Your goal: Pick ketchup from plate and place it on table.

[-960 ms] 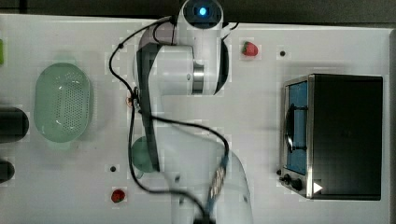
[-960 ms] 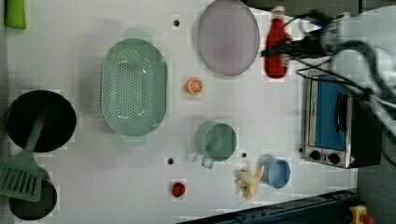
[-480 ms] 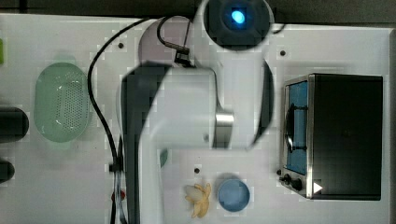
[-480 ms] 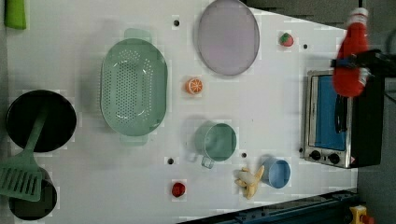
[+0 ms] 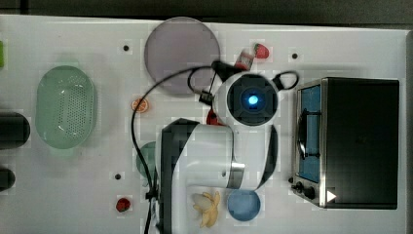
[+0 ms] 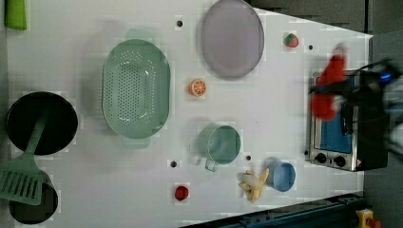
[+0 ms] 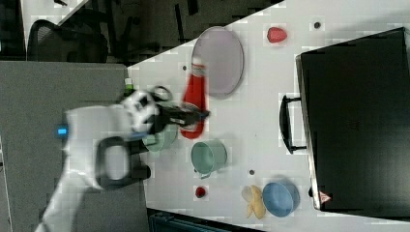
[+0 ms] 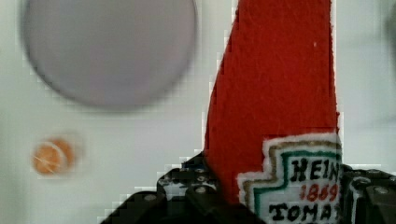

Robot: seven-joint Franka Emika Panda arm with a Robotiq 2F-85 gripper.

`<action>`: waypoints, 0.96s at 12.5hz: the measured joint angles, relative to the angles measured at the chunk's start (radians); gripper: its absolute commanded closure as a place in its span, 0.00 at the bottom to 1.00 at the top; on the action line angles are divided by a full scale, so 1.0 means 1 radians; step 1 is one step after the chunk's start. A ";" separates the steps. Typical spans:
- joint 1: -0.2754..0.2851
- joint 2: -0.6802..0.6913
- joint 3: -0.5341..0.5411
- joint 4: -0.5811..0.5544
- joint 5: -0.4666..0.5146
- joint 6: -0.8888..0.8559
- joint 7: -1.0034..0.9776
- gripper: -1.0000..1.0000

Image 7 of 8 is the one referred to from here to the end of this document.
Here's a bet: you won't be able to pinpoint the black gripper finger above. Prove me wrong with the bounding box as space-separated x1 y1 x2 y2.
183 102 211 127

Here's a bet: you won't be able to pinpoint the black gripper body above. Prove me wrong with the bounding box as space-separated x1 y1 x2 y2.
151 101 189 133

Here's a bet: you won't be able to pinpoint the red ketchup bottle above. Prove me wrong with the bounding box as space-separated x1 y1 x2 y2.
180 56 207 139

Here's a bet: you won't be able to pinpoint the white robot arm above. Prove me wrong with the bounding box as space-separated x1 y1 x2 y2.
35 89 210 232

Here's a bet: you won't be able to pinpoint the grey oval plate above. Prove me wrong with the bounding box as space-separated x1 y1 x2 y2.
192 26 245 99

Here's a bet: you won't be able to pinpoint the green perforated colander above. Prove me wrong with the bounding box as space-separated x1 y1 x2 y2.
142 125 178 153

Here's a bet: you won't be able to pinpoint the green bottle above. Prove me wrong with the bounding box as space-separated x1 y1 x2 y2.
124 77 134 97

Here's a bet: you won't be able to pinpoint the green mug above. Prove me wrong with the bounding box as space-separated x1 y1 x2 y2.
190 139 227 180

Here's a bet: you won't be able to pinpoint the small black cup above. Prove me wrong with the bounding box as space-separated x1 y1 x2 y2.
129 164 152 185

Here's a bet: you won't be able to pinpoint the small red tomato toy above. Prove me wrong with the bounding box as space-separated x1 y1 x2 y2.
195 187 206 198

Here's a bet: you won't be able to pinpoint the peeled toy banana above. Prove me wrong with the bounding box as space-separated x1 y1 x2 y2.
241 186 266 219

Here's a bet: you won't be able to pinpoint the black office chair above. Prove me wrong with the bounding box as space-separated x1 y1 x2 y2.
26 19 108 63

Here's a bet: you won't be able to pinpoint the red strawberry toy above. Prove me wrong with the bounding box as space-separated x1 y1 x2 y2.
267 27 287 44

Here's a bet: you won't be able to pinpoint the blue bowl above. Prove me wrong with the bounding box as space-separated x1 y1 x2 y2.
262 181 300 218

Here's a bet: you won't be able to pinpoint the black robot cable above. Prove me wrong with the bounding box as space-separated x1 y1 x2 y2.
151 85 174 103

